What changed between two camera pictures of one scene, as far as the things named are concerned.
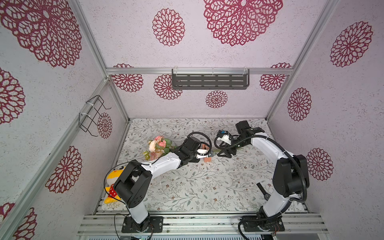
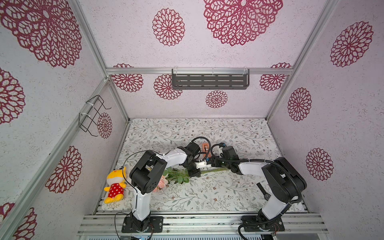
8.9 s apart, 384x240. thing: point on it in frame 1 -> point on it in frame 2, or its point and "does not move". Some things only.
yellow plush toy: [112, 176] does not move
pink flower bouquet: [158, 146] -> [174, 175]
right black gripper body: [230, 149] -> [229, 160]
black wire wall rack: [91, 114] does not move
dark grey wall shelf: [189, 79] does not move
